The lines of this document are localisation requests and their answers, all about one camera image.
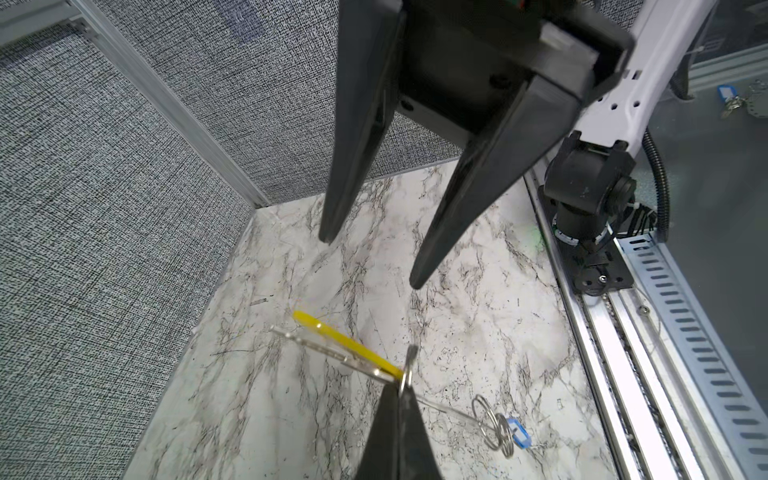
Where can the blue tagged key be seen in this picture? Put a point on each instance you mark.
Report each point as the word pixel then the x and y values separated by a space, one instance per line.
pixel 520 436

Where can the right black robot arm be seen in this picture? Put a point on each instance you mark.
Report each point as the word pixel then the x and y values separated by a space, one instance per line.
pixel 590 177

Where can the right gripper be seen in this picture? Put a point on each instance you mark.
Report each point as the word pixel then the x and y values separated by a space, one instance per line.
pixel 509 78

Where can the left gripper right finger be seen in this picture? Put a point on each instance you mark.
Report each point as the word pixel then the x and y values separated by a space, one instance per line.
pixel 415 456

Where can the aluminium enclosure frame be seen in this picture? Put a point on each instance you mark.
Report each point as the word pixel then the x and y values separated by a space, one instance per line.
pixel 30 17

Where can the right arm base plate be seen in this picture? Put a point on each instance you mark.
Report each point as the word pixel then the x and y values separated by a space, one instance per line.
pixel 588 273

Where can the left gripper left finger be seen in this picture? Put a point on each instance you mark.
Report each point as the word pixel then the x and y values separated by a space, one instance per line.
pixel 380 455

